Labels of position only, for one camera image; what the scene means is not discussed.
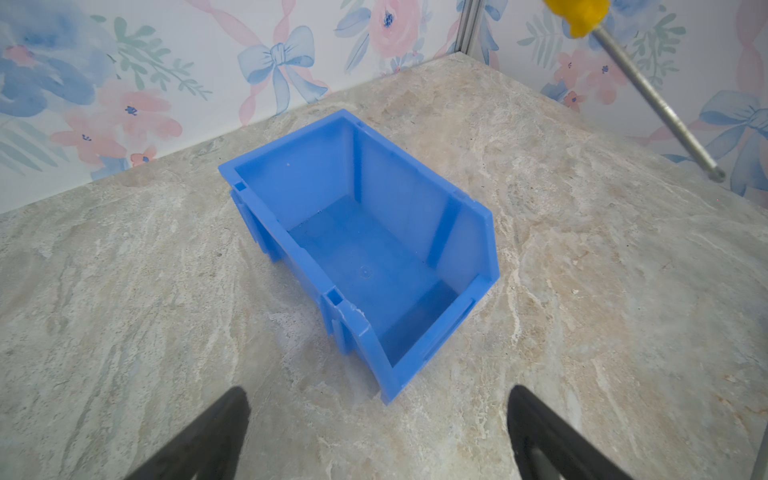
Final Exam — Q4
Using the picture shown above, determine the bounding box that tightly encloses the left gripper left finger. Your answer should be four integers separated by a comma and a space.
128, 386, 251, 479

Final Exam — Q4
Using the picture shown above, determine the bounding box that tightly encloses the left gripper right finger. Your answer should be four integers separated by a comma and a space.
507, 384, 629, 479

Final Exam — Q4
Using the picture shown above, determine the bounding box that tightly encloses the yellow handled screwdriver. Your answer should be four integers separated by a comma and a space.
545, 0, 726, 183

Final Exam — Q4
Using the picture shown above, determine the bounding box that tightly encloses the blue plastic storage bin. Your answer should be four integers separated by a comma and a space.
219, 110, 500, 403

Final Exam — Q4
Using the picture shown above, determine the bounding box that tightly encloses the right aluminium corner post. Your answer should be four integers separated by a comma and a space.
454, 0, 484, 55

